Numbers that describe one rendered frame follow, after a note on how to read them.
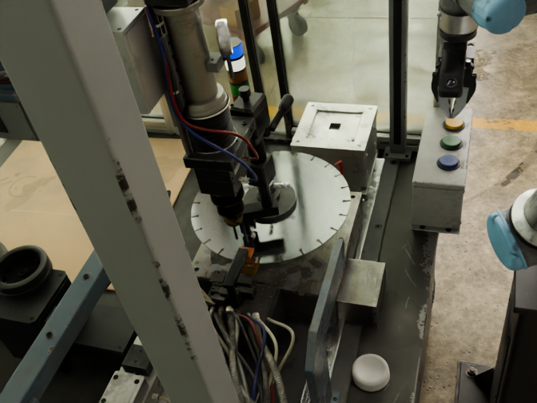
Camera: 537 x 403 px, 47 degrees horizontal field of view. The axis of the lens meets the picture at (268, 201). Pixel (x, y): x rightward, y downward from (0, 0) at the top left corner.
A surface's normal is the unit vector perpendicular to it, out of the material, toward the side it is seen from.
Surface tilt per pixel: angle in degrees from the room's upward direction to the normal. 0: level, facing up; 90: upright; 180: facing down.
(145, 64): 90
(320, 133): 0
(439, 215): 90
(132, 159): 90
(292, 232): 0
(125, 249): 90
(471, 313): 0
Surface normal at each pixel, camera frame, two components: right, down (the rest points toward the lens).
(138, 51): 0.95, 0.10
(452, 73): -0.26, -0.31
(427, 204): -0.29, 0.69
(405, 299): -0.14, -0.72
